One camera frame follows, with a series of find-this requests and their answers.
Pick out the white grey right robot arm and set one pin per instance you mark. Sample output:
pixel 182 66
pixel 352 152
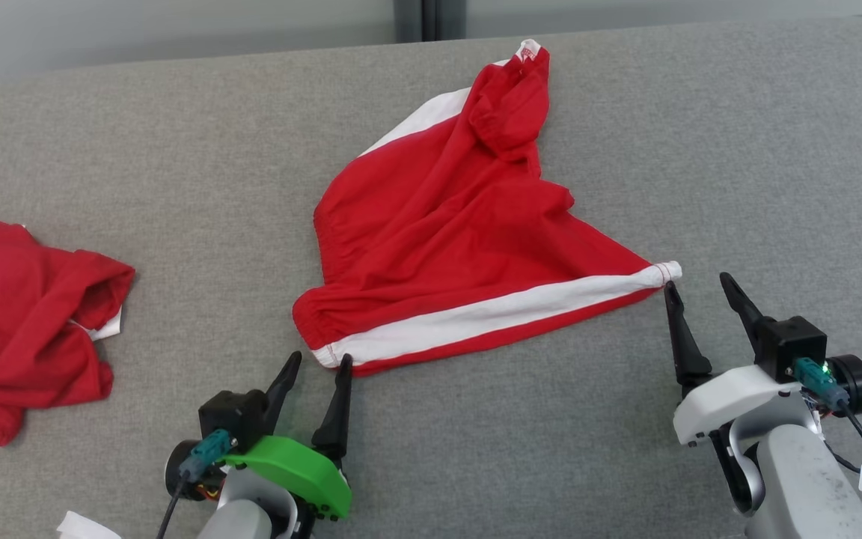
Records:
pixel 805 486

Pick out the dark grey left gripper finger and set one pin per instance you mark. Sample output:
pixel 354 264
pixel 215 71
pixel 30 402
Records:
pixel 281 389
pixel 335 427

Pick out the grey partition post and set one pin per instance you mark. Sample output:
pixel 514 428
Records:
pixel 407 19
pixel 450 16

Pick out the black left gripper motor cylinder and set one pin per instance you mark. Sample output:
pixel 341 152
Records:
pixel 180 471

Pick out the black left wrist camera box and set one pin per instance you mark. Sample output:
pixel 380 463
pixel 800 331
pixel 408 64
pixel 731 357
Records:
pixel 233 415

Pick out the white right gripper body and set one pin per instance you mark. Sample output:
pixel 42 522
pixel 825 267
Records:
pixel 730 397

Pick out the red Bulls basketball jersey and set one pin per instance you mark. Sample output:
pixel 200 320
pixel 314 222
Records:
pixel 19 329

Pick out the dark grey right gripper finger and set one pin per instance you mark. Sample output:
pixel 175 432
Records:
pixel 741 307
pixel 685 352

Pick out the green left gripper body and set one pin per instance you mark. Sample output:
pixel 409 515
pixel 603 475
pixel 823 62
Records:
pixel 304 471

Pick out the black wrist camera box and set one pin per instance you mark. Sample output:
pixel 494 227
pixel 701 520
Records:
pixel 233 415
pixel 794 340

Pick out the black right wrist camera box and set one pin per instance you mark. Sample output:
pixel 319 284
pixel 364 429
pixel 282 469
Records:
pixel 794 340

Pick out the red shorts with white stripes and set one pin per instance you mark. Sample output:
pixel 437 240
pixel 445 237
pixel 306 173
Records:
pixel 461 239

